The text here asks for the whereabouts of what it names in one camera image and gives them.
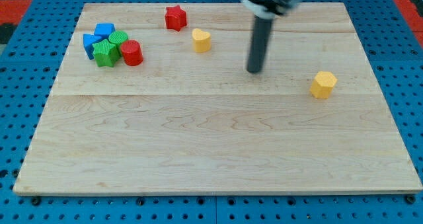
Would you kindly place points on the yellow heart block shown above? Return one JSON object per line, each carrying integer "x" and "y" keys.
{"x": 201, "y": 40}

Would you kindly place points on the yellow hexagon block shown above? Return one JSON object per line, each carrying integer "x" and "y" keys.
{"x": 323, "y": 84}

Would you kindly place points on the light wooden board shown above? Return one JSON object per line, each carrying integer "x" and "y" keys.
{"x": 183, "y": 123}

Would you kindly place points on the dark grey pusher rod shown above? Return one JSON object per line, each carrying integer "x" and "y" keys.
{"x": 258, "y": 44}

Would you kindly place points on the red star block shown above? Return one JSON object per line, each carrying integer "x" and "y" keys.
{"x": 175, "y": 18}

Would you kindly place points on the red cylinder block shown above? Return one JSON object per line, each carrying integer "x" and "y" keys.
{"x": 131, "y": 52}

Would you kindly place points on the green star block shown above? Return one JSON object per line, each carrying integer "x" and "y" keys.
{"x": 105, "y": 53}

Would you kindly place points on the green cylinder block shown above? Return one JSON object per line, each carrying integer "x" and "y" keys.
{"x": 117, "y": 38}

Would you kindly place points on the blue cube block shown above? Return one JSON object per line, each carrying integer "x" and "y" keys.
{"x": 104, "y": 30}

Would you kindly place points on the blue triangle block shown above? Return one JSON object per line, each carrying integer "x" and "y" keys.
{"x": 88, "y": 41}

